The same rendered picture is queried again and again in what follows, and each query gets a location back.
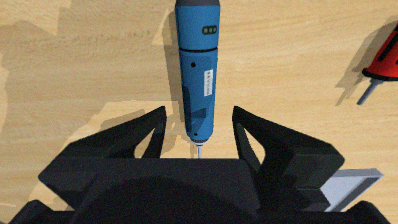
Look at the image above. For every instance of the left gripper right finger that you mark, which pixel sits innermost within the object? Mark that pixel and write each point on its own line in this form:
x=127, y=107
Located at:
x=292, y=159

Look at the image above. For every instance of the grey rectangular tray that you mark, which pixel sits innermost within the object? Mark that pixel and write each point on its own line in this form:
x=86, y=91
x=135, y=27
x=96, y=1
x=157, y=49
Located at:
x=346, y=185

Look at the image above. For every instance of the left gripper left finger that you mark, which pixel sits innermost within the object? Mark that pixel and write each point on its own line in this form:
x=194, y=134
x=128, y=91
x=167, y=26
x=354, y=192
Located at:
x=121, y=140

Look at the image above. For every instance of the red screwdriver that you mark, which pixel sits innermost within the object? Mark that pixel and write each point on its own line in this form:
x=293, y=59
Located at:
x=384, y=67

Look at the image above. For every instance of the blue electric screwdriver barrel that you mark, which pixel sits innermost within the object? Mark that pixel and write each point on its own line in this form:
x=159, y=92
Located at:
x=197, y=23

